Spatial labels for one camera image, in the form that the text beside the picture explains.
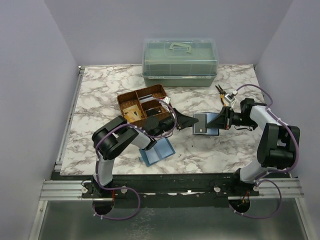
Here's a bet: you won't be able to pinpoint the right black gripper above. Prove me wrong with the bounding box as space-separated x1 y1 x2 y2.
206 106 257 130

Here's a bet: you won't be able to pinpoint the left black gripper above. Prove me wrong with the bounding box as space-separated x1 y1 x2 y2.
153 108 198 138

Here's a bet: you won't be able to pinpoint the black leather card holder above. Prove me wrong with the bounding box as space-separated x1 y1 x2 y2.
192 112 220 136

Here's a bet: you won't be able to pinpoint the brown wicker divided tray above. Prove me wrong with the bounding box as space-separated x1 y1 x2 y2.
117 84 170 127

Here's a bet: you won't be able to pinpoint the dark credit card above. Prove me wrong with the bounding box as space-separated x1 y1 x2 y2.
145 107 162 117

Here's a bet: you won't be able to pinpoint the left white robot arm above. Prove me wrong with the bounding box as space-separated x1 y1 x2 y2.
91 108 199 198

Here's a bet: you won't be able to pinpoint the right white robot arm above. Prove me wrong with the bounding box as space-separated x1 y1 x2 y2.
206 98 301 196

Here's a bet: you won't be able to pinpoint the blue plastic card sleeve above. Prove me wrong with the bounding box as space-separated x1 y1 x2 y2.
139 137 176 167

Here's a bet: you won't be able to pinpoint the gold cards in tray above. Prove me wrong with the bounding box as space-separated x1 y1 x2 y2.
123 104 142 123

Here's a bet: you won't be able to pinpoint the green clear-lid storage box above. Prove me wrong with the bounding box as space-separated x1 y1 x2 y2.
141 38 219 87

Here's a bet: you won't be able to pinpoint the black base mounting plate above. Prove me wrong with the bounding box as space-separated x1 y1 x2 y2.
82 173 259 209

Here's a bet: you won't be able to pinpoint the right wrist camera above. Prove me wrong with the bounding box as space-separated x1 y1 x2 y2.
223 93 237 108

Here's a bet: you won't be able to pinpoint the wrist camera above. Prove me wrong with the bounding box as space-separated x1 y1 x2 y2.
223 93 237 108
159 96 171 112

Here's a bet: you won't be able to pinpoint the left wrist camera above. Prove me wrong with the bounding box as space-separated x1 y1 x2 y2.
159 96 171 112

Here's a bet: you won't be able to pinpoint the yellow handled pliers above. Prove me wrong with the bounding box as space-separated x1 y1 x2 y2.
215 84 226 106

